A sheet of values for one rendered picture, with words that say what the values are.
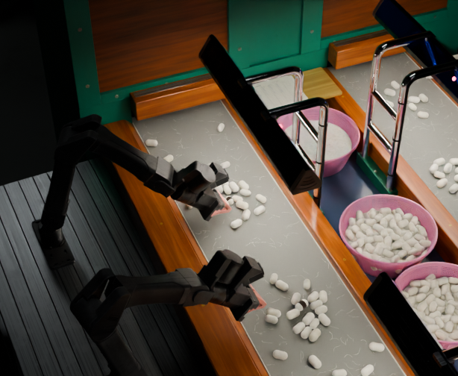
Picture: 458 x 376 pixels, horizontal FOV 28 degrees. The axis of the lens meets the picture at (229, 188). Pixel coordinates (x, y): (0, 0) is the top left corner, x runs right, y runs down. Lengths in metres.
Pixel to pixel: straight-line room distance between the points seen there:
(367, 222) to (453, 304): 0.35
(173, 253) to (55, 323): 0.36
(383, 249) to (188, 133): 0.73
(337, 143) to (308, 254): 0.49
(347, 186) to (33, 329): 1.01
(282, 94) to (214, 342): 0.99
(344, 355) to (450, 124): 0.98
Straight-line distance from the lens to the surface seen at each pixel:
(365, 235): 2.62
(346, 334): 2.36
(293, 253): 2.53
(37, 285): 2.60
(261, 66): 3.02
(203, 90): 2.90
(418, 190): 2.71
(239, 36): 2.91
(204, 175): 2.42
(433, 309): 2.44
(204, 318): 2.34
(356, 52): 3.09
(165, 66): 2.89
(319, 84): 3.04
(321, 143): 2.51
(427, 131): 2.96
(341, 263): 2.48
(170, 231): 2.55
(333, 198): 2.78
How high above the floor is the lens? 2.58
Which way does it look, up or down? 43 degrees down
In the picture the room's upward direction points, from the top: 1 degrees counter-clockwise
